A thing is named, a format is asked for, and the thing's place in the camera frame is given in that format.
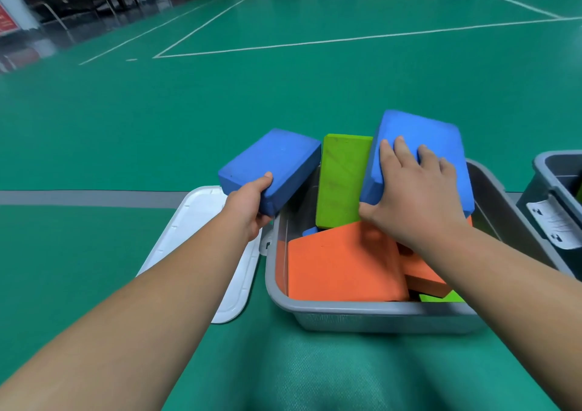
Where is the person's right hand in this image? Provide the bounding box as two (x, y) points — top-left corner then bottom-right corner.
(359, 135), (469, 255)

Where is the person's left hand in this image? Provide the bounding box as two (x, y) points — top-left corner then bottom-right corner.
(224, 172), (274, 243)

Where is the person's left forearm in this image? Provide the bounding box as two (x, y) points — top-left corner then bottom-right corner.
(0, 210), (252, 411)

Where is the person's right forearm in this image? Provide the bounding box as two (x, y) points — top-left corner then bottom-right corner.
(418, 224), (582, 411)

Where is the green foam block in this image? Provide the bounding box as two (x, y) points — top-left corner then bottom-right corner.
(315, 133), (374, 230)
(418, 290), (466, 303)

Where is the orange foam block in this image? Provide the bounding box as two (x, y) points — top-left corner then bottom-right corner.
(287, 221), (410, 302)
(397, 215), (473, 299)

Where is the white plastic lid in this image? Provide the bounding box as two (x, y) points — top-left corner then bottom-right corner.
(136, 185), (263, 324)

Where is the grey plastic bin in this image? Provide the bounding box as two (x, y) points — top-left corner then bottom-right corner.
(265, 158), (576, 335)
(516, 150), (582, 282)

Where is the red wall sign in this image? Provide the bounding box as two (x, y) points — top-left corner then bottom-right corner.
(0, 2), (22, 37)

